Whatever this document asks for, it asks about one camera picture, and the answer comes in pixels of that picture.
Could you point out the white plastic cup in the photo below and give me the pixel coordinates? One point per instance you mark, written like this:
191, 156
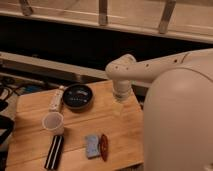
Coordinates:
54, 123

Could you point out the dark chair at left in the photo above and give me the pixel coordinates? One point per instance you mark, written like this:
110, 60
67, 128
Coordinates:
6, 127

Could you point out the black box with white stripes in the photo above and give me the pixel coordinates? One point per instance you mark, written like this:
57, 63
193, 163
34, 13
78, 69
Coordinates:
55, 150

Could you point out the translucent yellowish end tool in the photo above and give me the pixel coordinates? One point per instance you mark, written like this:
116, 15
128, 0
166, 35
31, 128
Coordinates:
118, 107

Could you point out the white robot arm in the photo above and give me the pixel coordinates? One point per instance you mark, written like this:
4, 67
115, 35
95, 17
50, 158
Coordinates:
178, 107

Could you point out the dark red oval object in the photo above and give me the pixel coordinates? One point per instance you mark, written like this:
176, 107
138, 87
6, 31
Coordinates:
103, 146

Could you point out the blue sponge block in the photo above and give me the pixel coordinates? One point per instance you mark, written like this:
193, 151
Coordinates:
92, 146

